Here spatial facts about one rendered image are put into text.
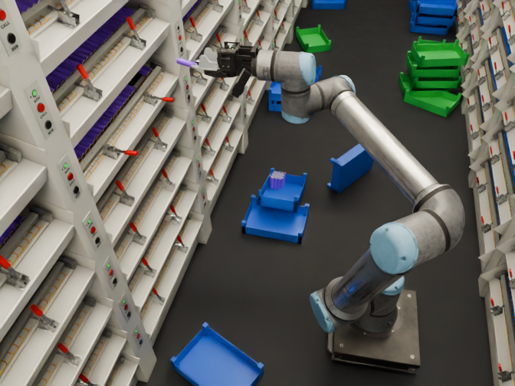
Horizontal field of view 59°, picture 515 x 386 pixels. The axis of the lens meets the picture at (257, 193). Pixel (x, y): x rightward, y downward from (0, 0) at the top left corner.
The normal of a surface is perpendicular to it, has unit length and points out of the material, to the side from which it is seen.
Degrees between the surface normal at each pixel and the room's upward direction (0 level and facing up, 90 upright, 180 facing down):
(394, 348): 1
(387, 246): 83
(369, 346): 1
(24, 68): 90
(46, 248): 18
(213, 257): 0
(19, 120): 90
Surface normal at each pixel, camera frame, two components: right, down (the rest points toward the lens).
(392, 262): -0.89, 0.24
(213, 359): -0.02, -0.70
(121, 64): 0.28, -0.62
